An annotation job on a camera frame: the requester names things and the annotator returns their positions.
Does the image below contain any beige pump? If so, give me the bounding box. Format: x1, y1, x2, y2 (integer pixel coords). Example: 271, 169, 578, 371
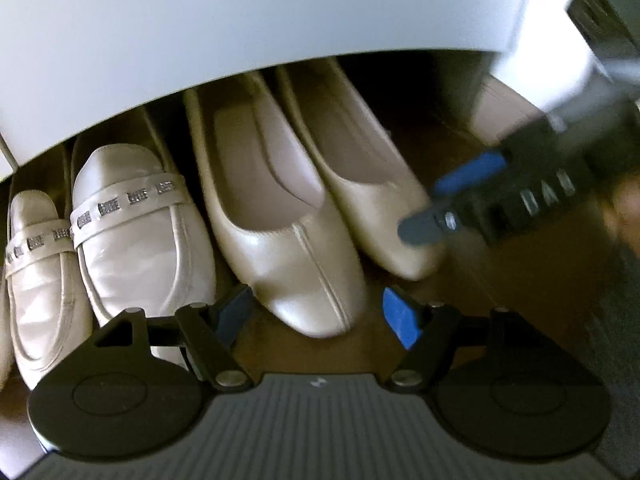
183, 72, 367, 338
276, 58, 445, 282

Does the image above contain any cream loafer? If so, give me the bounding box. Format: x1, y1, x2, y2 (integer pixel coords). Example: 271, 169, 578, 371
69, 104, 217, 369
3, 146, 96, 391

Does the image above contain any right hand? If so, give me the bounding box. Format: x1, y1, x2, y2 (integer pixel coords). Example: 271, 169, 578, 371
600, 174, 640, 256

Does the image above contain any white cabinet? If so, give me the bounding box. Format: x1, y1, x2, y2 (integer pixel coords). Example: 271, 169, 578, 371
1, 0, 590, 176

